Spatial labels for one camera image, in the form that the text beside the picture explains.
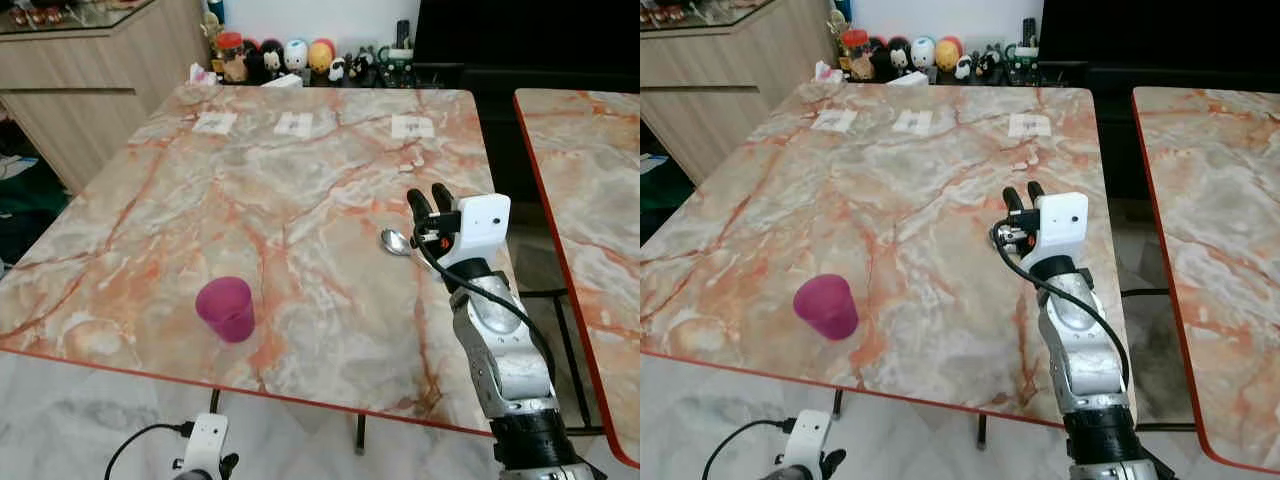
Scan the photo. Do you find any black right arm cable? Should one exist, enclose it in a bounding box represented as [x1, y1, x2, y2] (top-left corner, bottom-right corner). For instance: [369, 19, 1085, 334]
[990, 222, 1132, 389]
[412, 232, 559, 387]

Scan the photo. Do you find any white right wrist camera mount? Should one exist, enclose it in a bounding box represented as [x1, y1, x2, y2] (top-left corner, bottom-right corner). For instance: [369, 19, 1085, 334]
[1030, 192, 1090, 263]
[440, 194, 512, 267]

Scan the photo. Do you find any black television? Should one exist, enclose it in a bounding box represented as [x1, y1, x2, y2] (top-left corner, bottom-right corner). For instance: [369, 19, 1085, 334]
[1040, 0, 1280, 63]
[414, 0, 641, 67]

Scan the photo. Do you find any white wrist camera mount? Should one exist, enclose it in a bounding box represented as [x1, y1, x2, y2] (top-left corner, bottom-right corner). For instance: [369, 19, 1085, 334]
[180, 413, 230, 477]
[440, 194, 512, 267]
[783, 409, 834, 473]
[1030, 192, 1090, 263]

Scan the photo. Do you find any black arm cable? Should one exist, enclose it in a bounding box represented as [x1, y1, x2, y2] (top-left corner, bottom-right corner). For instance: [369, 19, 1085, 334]
[990, 222, 1132, 389]
[412, 232, 559, 387]
[104, 422, 197, 480]
[701, 418, 797, 480]

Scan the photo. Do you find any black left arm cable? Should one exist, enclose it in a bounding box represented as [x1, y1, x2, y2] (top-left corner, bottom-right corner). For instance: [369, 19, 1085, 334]
[701, 418, 797, 480]
[104, 422, 197, 480]

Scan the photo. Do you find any dark green figurine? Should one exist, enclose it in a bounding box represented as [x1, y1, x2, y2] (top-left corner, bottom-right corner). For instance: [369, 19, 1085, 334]
[378, 45, 419, 87]
[1003, 42, 1043, 86]

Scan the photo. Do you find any light wooden cabinet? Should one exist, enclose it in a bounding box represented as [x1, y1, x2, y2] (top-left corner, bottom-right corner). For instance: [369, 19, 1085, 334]
[0, 0, 208, 193]
[640, 0, 837, 187]

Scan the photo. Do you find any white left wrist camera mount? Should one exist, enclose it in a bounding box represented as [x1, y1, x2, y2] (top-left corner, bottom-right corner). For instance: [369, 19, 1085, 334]
[180, 413, 230, 477]
[783, 409, 834, 473]

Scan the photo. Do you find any black plush figure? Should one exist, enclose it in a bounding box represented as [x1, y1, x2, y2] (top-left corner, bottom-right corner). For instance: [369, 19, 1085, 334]
[870, 38, 911, 79]
[248, 39, 286, 82]

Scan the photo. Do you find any purple plastic cup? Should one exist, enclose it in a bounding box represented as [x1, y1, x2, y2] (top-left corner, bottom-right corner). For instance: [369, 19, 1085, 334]
[793, 273, 860, 342]
[195, 277, 256, 344]

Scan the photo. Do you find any orange lid toy jar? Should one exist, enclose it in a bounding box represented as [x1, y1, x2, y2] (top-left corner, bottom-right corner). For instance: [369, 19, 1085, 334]
[217, 32, 249, 83]
[842, 30, 871, 81]

